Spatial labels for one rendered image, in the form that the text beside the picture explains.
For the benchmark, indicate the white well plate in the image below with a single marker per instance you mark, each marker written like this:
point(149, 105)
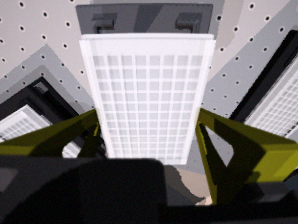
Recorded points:
point(137, 100)
point(277, 111)
point(27, 120)

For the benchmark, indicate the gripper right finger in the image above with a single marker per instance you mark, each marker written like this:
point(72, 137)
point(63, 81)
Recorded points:
point(258, 156)

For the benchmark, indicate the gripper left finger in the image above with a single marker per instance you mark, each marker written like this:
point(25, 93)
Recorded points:
point(51, 140)

